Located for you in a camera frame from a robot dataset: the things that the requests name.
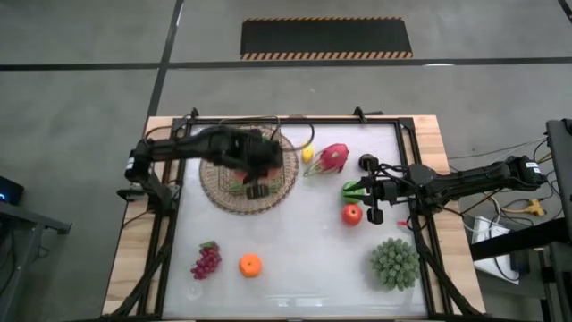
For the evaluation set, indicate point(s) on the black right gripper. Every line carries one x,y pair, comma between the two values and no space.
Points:
386,191

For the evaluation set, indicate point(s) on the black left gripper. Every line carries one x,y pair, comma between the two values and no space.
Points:
250,152

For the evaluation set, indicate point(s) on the green apple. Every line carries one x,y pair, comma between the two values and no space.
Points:
348,193

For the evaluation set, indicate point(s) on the red watermelon slice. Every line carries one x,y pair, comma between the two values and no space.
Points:
273,173

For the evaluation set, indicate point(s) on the green bean bundle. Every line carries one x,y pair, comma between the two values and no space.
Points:
236,185

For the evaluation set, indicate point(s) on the pink dragon fruit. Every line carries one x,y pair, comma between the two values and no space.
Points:
333,157

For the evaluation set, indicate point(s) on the yellow lemon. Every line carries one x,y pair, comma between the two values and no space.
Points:
307,155

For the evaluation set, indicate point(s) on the orange mandarin fruit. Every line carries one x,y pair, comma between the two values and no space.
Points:
250,265

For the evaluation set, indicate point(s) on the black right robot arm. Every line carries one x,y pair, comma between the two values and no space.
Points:
469,179

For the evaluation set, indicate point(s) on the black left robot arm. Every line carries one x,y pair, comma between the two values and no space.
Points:
179,146

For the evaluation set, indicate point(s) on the red apple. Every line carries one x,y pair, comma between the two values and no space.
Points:
352,215

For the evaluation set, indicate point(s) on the round woven straw mat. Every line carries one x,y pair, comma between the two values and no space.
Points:
214,197

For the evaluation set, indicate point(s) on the green spiky plant ball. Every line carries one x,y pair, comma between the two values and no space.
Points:
395,264

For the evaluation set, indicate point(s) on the purple grape bunch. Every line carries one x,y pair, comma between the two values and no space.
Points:
206,264

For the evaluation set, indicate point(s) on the white box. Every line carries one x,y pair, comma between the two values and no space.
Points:
491,241

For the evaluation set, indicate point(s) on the black hazard-striped floor mat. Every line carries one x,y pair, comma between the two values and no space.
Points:
326,38

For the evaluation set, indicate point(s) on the grey side table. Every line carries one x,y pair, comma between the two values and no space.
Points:
561,170

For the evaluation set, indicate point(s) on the black side desk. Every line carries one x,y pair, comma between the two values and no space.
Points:
18,232

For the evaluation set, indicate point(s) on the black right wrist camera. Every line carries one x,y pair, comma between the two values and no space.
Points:
375,217

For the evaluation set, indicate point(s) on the black metal table frame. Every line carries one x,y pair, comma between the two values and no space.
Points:
290,121

